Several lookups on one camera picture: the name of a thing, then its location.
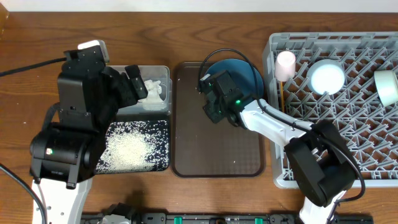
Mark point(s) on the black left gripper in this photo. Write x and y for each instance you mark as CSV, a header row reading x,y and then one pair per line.
x,y
118,87

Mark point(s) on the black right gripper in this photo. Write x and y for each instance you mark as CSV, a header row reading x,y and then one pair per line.
x,y
218,118

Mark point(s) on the dark blue plate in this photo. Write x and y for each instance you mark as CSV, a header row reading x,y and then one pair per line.
x,y
241,73

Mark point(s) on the white napkin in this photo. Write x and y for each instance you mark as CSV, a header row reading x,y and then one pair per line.
x,y
154,90

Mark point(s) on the wooden chopstick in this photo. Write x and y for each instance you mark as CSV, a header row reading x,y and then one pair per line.
x,y
281,84

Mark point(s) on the pink cup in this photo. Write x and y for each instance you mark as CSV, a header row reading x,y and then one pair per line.
x,y
285,66

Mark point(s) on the light blue bowl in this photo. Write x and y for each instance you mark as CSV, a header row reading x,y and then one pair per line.
x,y
326,76

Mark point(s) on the mint green bowl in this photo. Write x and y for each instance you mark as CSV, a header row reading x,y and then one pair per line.
x,y
386,84

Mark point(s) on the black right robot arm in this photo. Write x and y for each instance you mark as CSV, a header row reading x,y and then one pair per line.
x,y
321,162

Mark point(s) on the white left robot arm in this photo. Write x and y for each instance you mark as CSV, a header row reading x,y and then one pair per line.
x,y
66,151

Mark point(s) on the grey dishwasher rack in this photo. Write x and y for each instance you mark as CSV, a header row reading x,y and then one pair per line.
x,y
368,127

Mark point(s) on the clear plastic bin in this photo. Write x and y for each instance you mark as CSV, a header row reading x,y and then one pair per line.
x,y
155,73

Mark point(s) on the brown serving tray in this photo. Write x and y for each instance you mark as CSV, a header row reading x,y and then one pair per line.
x,y
201,148

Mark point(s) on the black rectangular tray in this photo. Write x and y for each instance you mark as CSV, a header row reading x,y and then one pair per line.
x,y
140,146

